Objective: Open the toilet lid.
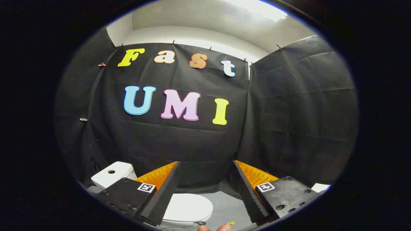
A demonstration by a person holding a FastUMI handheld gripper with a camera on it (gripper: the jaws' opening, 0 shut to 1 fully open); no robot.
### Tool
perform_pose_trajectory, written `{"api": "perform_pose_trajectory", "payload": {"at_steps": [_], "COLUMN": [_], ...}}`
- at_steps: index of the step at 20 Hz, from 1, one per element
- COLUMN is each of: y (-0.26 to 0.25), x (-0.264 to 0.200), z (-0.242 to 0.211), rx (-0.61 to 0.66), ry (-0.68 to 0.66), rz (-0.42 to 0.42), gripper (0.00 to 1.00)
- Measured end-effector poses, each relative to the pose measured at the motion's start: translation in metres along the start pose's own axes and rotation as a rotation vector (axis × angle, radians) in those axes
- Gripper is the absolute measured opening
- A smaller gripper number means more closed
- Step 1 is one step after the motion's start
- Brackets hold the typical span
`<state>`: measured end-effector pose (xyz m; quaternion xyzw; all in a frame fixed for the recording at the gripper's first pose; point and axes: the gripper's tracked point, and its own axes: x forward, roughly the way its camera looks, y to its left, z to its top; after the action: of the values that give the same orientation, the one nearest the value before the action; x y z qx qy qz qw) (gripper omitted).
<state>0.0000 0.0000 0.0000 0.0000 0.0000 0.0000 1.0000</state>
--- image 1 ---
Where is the white flat object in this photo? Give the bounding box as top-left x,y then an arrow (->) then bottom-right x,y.
310,183 -> 331,193

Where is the black backdrop cloth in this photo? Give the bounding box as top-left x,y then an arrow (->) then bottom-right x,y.
55,27 -> 359,195

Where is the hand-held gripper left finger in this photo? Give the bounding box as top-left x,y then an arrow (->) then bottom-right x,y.
96,161 -> 181,227

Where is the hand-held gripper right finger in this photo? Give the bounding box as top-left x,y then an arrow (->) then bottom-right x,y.
232,160 -> 321,225

